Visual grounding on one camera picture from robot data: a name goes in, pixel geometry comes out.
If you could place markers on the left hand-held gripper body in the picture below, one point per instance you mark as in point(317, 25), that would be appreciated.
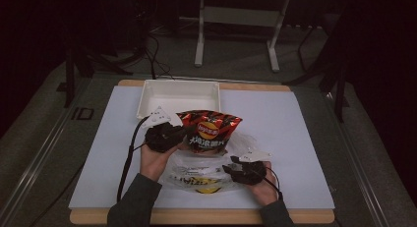
point(162, 135)

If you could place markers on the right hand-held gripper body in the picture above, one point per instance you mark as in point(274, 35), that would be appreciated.
point(250, 171)

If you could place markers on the clear plastic bag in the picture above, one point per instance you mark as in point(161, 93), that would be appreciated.
point(183, 164)

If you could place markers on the red chip bag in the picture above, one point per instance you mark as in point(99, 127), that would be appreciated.
point(213, 130)

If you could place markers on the white plastic bin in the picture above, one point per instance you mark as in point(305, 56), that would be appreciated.
point(178, 96)

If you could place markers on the person's right hand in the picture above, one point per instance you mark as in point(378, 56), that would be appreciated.
point(265, 191)

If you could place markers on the person's left hand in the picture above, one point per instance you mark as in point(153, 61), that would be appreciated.
point(155, 163)

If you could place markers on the white and yellow packet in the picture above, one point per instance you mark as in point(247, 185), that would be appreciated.
point(200, 181)

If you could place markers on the white table mat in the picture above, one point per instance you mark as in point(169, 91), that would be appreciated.
point(288, 128)

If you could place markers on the black stand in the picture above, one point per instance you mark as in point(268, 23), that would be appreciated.
point(340, 96)
point(69, 79)

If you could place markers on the white metal stand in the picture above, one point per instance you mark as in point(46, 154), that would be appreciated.
point(241, 16)

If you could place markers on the metal floor rail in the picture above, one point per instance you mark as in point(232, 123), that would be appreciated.
point(357, 174)
point(36, 161)

